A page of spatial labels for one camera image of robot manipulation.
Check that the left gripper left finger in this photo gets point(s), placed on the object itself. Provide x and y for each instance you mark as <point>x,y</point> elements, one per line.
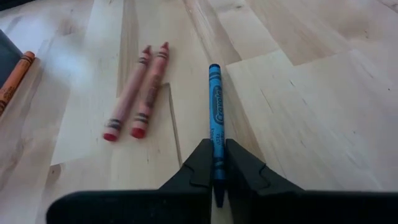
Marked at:
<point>155,208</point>

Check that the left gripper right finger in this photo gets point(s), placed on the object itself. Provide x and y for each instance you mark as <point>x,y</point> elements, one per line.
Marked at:
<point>280,208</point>

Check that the red crayon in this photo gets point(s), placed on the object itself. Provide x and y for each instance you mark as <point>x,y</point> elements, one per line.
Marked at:
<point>127,93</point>
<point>150,90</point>

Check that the blue crayon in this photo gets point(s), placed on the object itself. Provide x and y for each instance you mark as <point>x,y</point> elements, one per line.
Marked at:
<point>216,102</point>

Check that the orange crayon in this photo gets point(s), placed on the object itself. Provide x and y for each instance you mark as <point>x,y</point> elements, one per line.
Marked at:
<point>14,81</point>

